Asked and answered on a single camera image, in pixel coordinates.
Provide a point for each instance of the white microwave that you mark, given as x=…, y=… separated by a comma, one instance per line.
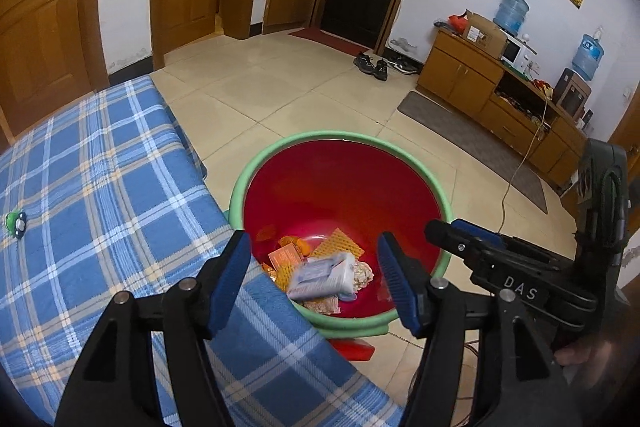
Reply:
x=515, y=51

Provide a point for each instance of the small white tissue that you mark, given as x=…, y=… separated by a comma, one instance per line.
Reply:
x=322, y=306

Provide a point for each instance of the dark brown water dispenser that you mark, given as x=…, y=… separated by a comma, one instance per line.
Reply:
x=570, y=94

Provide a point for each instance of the orange snack packet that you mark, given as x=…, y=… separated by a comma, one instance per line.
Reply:
x=285, y=255

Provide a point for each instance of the grey floor mat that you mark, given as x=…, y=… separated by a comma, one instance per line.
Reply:
x=435, y=112

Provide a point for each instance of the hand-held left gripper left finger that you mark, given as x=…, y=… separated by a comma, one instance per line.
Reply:
x=227, y=287

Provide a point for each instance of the red door mat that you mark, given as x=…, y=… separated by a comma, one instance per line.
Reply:
x=330, y=39

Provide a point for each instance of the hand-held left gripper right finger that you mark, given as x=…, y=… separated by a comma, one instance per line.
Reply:
x=400, y=287

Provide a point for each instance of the red basin with green rim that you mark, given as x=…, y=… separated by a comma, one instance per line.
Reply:
x=350, y=187

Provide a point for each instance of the grey sneaker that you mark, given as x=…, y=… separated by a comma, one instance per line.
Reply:
x=412, y=59
x=402, y=68

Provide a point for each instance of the blue water jug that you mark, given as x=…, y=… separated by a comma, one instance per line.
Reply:
x=511, y=12
x=587, y=54

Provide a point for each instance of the blue plaid tablecloth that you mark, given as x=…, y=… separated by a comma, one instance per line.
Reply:
x=100, y=187

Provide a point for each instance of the large white tissue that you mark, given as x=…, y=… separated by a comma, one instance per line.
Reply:
x=363, y=275

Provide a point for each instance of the cardboard box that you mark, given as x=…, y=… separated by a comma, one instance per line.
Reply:
x=482, y=32

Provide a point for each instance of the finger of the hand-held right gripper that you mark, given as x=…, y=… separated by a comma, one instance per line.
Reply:
x=445, y=234
x=485, y=234

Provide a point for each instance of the red plastic stool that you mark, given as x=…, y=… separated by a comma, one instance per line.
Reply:
x=355, y=349

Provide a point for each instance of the dark shoe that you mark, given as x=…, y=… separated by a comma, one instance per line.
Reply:
x=364, y=63
x=381, y=71

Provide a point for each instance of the green toy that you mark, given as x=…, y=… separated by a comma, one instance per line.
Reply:
x=15, y=222

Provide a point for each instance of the white tissue packet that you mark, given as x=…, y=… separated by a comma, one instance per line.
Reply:
x=320, y=274

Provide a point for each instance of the person's right hand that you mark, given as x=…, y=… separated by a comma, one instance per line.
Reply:
x=575, y=352

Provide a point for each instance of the wooden low cabinet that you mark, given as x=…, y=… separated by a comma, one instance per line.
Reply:
x=460, y=72

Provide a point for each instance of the red bag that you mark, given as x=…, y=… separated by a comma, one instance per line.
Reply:
x=456, y=23

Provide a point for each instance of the yellow foam fruit net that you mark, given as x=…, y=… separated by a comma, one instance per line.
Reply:
x=282, y=278
x=337, y=244

